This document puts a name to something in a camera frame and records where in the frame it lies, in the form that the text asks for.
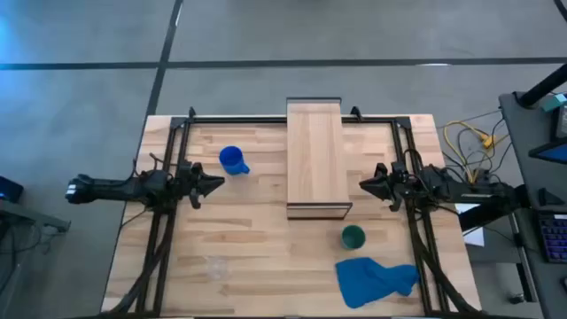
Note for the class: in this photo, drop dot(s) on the backlit keyboard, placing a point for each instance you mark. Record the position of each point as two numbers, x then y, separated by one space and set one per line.
554 237

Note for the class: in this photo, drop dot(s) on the wooden shelf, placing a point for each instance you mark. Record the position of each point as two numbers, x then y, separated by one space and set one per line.
316 155

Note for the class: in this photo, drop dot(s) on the blue plastic mug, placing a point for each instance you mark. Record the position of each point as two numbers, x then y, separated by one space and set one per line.
231 159

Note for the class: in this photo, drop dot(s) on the black pole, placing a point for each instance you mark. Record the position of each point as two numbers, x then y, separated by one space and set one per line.
545 86

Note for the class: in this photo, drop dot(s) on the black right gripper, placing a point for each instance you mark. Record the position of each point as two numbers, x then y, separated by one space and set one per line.
392 186

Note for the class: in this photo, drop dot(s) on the clear plastic cup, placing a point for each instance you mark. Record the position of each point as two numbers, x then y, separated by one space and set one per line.
217 267

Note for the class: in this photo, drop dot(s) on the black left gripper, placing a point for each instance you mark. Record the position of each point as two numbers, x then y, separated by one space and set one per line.
191 186

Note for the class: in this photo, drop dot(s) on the dark device with blue light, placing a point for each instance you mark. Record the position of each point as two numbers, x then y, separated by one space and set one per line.
9 189

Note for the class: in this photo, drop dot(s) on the tablet with blue screen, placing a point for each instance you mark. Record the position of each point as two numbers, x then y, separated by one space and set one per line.
553 153

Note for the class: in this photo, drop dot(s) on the grey side desk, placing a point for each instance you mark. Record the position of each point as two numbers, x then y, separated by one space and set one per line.
522 146

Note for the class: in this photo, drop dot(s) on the black metal table frame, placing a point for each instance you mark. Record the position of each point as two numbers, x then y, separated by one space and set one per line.
401 142

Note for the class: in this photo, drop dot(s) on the teal box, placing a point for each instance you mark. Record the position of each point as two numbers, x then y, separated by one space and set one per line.
554 102

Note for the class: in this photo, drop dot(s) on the blue cloth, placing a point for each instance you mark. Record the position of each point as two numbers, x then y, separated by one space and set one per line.
372 281

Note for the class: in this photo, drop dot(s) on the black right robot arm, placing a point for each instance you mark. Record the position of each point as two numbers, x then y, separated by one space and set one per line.
465 188

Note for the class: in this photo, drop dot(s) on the white paper sheet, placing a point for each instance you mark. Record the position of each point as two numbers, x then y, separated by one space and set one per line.
475 235

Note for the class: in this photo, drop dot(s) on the green cup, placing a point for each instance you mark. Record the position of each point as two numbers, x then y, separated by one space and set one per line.
353 237

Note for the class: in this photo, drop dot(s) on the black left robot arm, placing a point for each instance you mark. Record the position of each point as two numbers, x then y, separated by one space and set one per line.
111 188

